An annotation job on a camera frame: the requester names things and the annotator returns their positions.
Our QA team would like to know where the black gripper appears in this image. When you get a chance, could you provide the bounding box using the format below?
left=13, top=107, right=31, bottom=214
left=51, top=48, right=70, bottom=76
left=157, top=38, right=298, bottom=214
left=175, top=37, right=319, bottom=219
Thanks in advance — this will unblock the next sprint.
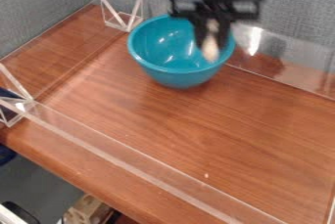
left=169, top=0, right=264, bottom=49

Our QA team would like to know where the white plush mushroom brown cap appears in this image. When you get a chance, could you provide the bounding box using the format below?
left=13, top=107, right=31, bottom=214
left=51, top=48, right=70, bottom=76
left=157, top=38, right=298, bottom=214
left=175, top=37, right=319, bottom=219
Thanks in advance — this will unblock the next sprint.
left=202, top=20, right=220, bottom=63

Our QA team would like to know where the blue bowl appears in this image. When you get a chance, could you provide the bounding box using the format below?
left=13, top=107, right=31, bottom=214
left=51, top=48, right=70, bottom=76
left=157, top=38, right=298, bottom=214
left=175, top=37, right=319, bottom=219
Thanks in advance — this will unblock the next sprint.
left=128, top=15, right=236, bottom=89

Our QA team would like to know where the clear acrylic back barrier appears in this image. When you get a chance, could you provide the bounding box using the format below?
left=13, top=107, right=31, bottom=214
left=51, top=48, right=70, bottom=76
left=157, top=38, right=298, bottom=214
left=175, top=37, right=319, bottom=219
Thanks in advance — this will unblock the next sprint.
left=228, top=23, right=335, bottom=101

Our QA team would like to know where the clear acrylic barrier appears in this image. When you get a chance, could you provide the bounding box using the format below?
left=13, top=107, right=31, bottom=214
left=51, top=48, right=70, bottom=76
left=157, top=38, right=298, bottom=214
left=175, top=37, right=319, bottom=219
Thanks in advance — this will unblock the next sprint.
left=0, top=0, right=106, bottom=102
left=228, top=23, right=335, bottom=101
left=0, top=97, right=287, bottom=224

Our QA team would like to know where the clear acrylic left barrier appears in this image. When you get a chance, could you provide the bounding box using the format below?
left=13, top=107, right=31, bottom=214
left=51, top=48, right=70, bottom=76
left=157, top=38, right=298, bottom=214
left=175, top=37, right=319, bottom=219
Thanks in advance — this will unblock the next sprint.
left=0, top=0, right=106, bottom=102

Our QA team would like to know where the clear acrylic front barrier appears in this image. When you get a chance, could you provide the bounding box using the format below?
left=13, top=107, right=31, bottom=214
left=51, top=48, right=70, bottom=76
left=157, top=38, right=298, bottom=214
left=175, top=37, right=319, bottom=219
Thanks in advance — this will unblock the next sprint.
left=0, top=97, right=287, bottom=224

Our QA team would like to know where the wooden block under table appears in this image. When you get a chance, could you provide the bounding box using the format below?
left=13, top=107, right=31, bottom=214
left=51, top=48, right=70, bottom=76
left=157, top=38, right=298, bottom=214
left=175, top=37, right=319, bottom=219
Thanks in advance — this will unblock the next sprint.
left=65, top=195, right=112, bottom=224

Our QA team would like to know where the clear acrylic corner bracket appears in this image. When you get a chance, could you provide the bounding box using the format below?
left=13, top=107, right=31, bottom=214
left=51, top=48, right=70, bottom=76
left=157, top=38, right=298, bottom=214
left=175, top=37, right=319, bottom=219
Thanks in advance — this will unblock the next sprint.
left=100, top=0, right=144, bottom=32

